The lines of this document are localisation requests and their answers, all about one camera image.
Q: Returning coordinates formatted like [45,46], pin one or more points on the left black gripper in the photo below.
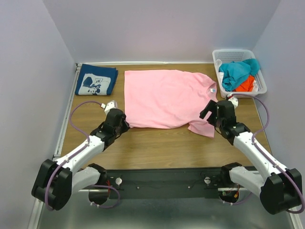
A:
[122,124]

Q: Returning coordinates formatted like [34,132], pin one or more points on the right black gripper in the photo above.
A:
[212,114]

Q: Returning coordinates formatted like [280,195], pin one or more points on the pink t-shirt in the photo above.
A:
[168,99]

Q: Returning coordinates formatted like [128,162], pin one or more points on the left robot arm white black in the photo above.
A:
[57,180]

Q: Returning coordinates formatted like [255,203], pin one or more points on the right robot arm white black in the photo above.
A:
[278,187]

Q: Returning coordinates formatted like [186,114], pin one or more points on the teal t-shirt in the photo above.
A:
[236,73]

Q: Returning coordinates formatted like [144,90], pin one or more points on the orange t-shirt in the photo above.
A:
[249,85]

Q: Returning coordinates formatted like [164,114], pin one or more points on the white garment in basket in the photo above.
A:
[220,74]

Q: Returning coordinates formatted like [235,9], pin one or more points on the folded blue printed t-shirt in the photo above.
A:
[94,80]

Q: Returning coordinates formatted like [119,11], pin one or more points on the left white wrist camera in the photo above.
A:
[110,105]

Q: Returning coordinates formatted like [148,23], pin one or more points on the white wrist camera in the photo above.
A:
[231,98]
[110,105]

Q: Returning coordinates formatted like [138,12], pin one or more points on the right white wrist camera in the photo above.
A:
[231,98]

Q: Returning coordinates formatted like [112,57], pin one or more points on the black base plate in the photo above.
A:
[164,184]

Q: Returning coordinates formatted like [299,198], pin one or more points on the aluminium frame rail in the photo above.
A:
[38,205]

